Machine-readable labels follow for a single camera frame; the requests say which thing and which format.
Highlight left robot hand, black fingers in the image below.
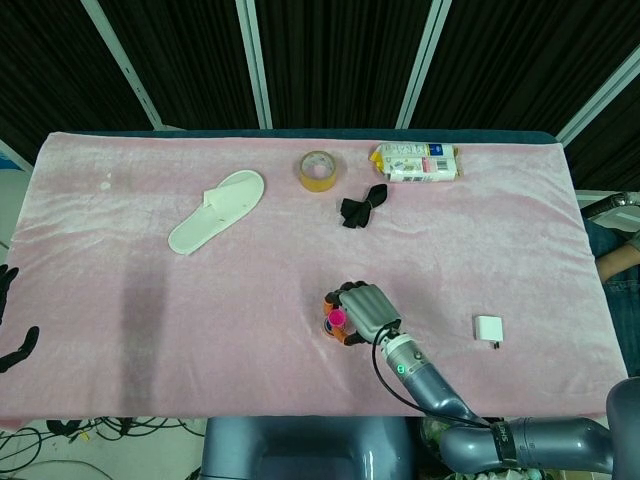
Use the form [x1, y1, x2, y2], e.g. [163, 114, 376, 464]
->
[0, 264, 41, 374]

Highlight right robot hand, orange fingertips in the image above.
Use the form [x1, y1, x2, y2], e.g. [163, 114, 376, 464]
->
[322, 280, 403, 349]

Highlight black knotted cloth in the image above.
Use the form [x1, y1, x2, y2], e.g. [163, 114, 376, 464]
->
[340, 183, 389, 231]

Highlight white charger plug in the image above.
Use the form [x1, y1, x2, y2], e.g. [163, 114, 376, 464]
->
[473, 314, 504, 350]

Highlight white and blue sign board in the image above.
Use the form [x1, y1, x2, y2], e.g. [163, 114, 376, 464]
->
[0, 139, 27, 174]

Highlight green patterned bag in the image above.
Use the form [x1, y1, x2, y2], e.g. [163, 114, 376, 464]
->
[422, 417, 451, 444]

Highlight yellow packing tape roll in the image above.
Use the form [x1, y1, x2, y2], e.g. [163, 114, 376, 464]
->
[292, 149, 349, 192]

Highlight white tissue pack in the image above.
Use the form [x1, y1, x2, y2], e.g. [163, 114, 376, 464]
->
[369, 142, 465, 184]

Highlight blue-grey robot torso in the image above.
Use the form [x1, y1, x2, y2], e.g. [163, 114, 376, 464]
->
[199, 416, 416, 480]

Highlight pink plush table cloth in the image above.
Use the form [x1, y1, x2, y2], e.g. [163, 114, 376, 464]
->
[0, 130, 632, 421]

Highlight teal padded table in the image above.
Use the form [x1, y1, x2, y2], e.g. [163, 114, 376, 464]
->
[154, 128, 561, 146]

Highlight white disposable slipper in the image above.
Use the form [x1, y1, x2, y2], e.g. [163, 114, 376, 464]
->
[167, 169, 266, 256]

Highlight seated person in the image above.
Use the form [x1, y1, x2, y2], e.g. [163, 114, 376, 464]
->
[582, 190, 640, 381]

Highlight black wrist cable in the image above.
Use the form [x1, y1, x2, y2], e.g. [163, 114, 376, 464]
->
[370, 324, 501, 430]

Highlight black floor cable tangle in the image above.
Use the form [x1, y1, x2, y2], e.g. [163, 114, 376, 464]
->
[0, 416, 206, 474]

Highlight white partition post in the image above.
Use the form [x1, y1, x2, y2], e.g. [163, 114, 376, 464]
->
[396, 0, 454, 129]
[555, 47, 640, 146]
[234, 0, 275, 129]
[79, 0, 164, 130]

